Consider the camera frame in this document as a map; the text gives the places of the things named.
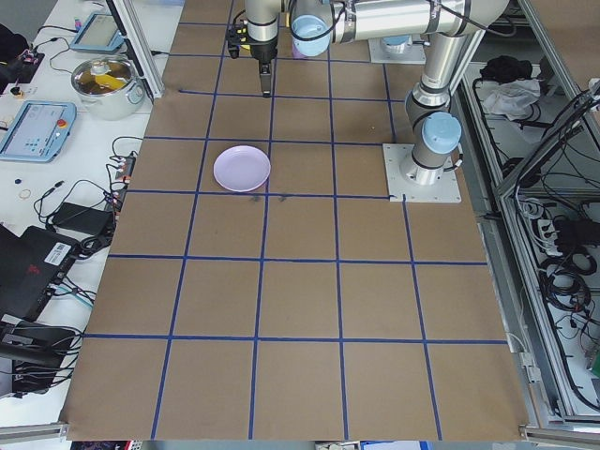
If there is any light blue teach pendant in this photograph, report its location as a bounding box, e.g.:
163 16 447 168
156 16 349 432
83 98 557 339
69 11 127 53
0 100 78 164

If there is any purple plate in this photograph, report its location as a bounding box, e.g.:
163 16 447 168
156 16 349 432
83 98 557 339
213 144 273 193

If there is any black cable bundle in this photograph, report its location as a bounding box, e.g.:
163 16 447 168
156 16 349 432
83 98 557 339
538 252 596 311

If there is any black USB hub strip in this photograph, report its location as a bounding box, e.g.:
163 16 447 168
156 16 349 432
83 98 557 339
106 154 138 208

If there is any glass pot lid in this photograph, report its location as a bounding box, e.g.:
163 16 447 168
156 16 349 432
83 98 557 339
71 56 138 96

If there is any large black power adapter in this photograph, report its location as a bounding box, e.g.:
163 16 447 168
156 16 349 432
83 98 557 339
50 202 115 234

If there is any aluminium profile bar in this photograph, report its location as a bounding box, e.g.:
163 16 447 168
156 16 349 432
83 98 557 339
517 423 600 442
0 421 70 444

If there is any small grey metal bracket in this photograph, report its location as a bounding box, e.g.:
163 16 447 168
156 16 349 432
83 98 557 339
517 351 540 385

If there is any white cloth inside frame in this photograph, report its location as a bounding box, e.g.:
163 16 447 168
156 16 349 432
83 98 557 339
481 78 543 132

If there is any black cloth bundle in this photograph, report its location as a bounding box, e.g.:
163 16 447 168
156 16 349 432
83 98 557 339
0 22 32 71

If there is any black laptop with red logo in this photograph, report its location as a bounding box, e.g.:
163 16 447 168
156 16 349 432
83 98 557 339
0 223 82 324

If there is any black cloth inside frame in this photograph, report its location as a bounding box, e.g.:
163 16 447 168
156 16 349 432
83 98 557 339
478 54 535 81

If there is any steel cooking pot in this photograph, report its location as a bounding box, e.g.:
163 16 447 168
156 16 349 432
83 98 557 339
73 74 145 122

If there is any black device with pink plugs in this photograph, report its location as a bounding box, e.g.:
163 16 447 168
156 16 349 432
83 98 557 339
16 49 47 69

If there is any aluminium profile post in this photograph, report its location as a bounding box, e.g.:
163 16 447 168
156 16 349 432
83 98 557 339
105 0 164 98

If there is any V-shaped metal bar frame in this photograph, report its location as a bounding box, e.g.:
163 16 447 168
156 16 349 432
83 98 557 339
457 0 600 426

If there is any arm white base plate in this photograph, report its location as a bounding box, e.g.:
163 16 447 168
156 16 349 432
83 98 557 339
367 36 428 65
382 142 463 205

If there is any white power strip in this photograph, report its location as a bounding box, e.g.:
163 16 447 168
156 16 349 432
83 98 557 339
533 217 563 257

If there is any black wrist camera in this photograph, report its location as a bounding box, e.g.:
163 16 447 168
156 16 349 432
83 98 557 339
227 22 251 60

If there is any black docking stand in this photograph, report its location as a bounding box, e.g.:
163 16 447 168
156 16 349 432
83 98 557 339
0 322 83 399

